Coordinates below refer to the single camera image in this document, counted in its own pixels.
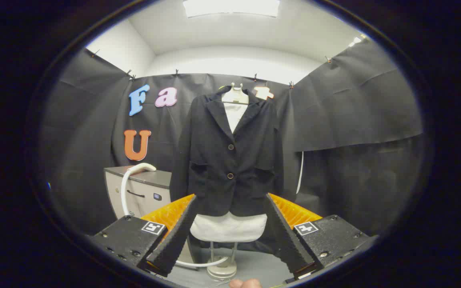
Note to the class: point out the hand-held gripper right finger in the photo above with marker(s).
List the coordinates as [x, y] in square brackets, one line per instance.
[286, 240]

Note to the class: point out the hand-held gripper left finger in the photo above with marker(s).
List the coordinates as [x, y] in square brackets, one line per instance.
[174, 236]

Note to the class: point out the black blazer jacket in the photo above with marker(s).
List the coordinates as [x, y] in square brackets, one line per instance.
[214, 160]

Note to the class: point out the white plastic clothes hanger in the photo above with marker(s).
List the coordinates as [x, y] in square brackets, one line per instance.
[234, 96]

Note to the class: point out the beige cabinet with grey top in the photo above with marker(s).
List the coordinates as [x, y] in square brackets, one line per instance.
[150, 206]

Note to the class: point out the white mannequin torso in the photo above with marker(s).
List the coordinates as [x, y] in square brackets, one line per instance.
[228, 228]

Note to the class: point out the metal mannequin stand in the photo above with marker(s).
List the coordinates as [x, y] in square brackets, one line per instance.
[221, 270]

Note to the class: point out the black backdrop cloth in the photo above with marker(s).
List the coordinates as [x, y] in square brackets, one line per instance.
[354, 100]

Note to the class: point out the ceiling light panel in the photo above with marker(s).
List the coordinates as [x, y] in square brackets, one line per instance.
[230, 7]

